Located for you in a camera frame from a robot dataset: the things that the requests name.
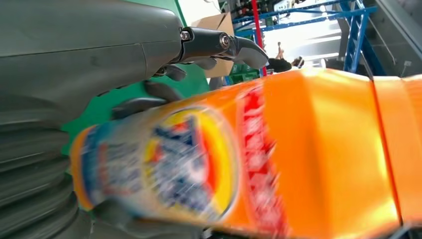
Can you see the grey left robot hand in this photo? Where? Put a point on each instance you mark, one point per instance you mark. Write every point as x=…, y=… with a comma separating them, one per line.
x=82, y=49

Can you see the orange detergent bottle clear cap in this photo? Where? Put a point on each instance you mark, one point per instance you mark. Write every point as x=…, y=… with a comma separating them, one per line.
x=296, y=155

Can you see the white side table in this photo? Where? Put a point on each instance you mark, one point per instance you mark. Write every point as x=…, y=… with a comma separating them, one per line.
x=197, y=10

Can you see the brown cardboard box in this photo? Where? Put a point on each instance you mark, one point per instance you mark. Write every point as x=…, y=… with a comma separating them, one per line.
x=217, y=29

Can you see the green plastic crate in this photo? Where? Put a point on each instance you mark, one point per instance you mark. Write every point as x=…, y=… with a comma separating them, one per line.
x=242, y=72

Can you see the red pole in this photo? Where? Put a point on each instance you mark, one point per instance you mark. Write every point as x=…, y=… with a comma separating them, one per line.
x=257, y=29

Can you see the person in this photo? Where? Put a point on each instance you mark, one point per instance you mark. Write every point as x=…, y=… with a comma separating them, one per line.
x=280, y=63

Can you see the blue metal rack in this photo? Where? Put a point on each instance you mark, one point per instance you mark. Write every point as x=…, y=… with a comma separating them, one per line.
x=352, y=29

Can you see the aluminium frame beam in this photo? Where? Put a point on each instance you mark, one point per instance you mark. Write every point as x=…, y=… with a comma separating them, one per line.
x=402, y=26

